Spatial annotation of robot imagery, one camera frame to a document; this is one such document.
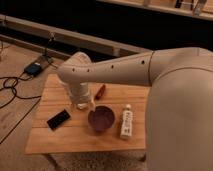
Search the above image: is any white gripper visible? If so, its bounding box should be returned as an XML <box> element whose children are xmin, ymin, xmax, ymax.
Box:
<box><xmin>69</xmin><ymin>83</ymin><xmax>96</xmax><ymax>111</ymax></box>

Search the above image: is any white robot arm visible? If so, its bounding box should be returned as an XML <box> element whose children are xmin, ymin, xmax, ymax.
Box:
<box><xmin>58</xmin><ymin>47</ymin><xmax>213</xmax><ymax>171</ymax></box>

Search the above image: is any black sponge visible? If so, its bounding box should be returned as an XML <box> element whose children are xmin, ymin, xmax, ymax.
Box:
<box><xmin>47</xmin><ymin>110</ymin><xmax>71</xmax><ymax>130</ymax></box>

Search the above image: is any purple bowl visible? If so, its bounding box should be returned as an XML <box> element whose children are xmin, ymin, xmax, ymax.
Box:
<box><xmin>88</xmin><ymin>106</ymin><xmax>115</xmax><ymax>132</ymax></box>

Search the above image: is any wooden table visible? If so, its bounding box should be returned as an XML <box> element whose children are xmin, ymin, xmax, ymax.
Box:
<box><xmin>25</xmin><ymin>74</ymin><xmax>149</xmax><ymax>154</ymax></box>

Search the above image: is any white bottle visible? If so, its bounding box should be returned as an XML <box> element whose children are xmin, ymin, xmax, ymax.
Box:
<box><xmin>120</xmin><ymin>104</ymin><xmax>133</xmax><ymax>139</ymax></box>

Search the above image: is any black power adapter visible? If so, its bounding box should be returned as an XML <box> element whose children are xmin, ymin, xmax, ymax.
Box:
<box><xmin>24</xmin><ymin>63</ymin><xmax>42</xmax><ymax>76</ymax></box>

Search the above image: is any black floor cable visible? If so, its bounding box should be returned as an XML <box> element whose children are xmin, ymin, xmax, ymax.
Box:
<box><xmin>0</xmin><ymin>75</ymin><xmax>42</xmax><ymax>144</ymax></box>

